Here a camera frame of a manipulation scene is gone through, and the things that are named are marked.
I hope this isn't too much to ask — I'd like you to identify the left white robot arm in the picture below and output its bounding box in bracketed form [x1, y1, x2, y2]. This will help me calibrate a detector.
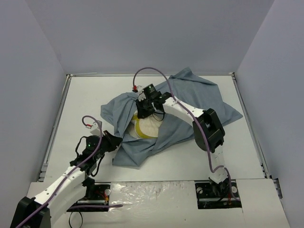
[10, 131, 122, 228]

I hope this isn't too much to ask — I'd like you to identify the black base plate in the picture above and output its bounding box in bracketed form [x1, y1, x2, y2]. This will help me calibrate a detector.
[67, 183, 111, 212]
[195, 180, 242, 209]

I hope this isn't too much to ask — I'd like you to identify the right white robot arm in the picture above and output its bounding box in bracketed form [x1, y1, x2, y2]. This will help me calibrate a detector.
[136, 84, 228, 196]

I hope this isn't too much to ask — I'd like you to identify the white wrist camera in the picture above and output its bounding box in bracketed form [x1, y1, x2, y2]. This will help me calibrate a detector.
[132, 85, 143, 94]
[89, 120, 102, 136]

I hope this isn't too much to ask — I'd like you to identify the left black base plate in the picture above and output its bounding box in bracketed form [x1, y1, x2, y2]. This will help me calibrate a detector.
[67, 183, 111, 212]

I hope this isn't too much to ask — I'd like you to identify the striped pillowcase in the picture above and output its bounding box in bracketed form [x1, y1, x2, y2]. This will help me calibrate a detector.
[101, 68, 242, 167]

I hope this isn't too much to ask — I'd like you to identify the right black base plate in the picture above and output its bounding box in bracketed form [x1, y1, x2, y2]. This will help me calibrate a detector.
[195, 180, 242, 209]

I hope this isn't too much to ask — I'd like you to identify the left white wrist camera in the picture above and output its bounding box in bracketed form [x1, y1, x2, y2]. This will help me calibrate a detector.
[89, 120, 102, 136]

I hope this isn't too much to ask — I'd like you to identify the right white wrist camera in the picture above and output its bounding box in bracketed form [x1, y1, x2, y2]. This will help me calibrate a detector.
[132, 85, 143, 94]

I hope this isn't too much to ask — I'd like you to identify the thin black cable loop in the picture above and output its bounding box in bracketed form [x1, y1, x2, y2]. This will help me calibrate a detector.
[68, 210, 83, 228]

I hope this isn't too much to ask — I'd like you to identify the cream white pillow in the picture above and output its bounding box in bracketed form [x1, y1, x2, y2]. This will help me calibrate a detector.
[126, 111, 163, 139]

